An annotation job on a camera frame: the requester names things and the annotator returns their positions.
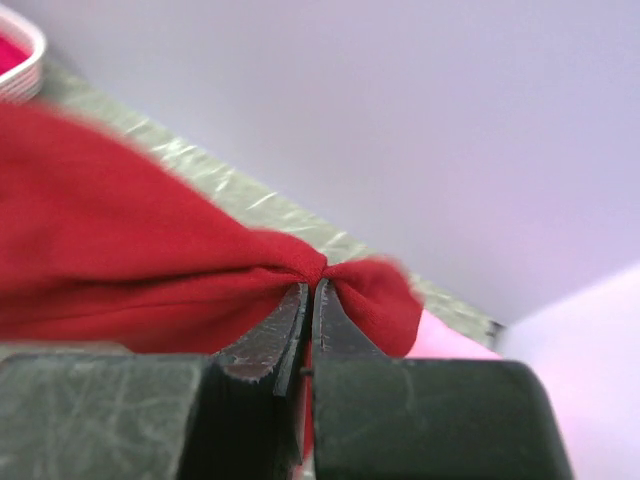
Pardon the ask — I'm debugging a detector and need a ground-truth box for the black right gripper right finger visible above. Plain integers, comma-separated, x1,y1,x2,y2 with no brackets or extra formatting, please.
312,280,574,480

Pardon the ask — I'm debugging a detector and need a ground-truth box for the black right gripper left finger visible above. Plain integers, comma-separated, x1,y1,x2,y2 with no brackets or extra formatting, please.
1,284,309,479

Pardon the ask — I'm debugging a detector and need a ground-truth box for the dark red t shirt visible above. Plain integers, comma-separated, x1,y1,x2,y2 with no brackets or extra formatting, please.
1,103,422,356

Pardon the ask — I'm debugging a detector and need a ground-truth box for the white plastic laundry basket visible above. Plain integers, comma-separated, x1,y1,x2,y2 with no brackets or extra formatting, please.
1,5,47,102

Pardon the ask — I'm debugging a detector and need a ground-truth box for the crimson t shirt in basket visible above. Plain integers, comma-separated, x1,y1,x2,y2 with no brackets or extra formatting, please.
0,36,29,75

